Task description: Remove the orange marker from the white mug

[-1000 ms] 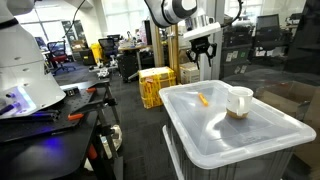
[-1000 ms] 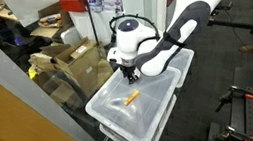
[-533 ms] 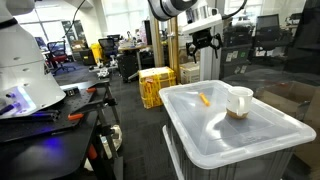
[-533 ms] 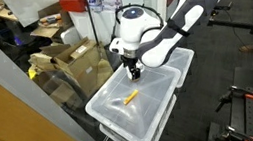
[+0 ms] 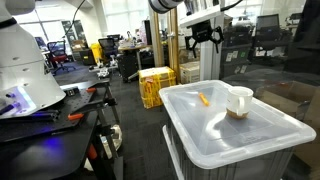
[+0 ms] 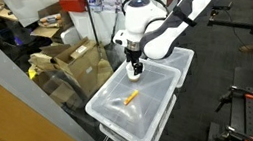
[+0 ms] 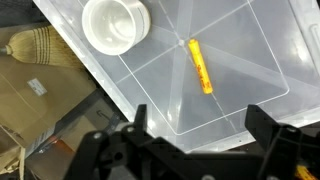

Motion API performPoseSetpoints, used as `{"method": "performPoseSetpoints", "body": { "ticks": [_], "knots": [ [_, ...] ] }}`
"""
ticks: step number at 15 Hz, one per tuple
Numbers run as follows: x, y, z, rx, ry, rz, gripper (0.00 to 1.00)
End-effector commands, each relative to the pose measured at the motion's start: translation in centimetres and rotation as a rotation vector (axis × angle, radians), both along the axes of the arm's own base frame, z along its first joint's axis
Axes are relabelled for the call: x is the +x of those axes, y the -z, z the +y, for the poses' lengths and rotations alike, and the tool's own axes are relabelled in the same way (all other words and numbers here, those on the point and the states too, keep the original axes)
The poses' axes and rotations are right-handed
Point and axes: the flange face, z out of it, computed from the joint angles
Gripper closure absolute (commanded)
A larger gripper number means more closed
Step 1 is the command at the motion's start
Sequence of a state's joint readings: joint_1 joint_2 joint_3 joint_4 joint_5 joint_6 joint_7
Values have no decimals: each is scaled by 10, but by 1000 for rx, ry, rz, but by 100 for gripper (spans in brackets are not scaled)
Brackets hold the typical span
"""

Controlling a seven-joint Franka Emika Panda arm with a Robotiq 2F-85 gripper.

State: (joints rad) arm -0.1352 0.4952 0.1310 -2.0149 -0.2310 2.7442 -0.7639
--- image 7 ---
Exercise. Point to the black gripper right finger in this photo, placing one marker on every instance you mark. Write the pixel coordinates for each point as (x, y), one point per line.
(276, 146)

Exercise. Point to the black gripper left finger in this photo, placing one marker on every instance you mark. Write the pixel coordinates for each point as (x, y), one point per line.
(133, 153)

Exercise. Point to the small brown cardboard box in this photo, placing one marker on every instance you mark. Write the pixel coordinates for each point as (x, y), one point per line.
(83, 133)

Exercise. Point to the white ceramic mug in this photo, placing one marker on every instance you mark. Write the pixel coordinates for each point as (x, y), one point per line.
(113, 26)

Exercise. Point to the large open cardboard box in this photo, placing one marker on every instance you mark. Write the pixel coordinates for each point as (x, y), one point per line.
(43, 96)

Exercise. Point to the orange marker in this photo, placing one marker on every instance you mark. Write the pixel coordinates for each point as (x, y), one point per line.
(200, 66)

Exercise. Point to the front clear plastic bin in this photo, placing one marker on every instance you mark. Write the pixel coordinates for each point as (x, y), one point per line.
(233, 83)

